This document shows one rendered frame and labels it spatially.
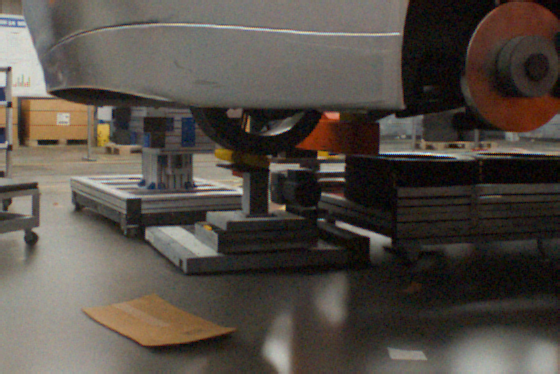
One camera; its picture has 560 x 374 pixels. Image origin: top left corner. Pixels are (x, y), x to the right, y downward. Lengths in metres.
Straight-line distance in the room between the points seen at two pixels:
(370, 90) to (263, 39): 0.26
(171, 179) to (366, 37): 3.03
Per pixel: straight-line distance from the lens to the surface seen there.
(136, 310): 2.62
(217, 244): 3.19
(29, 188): 3.83
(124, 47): 1.47
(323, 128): 3.70
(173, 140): 4.19
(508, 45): 1.83
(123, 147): 10.66
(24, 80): 9.53
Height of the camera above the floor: 0.74
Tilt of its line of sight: 3 degrees down
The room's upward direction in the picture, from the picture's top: 1 degrees clockwise
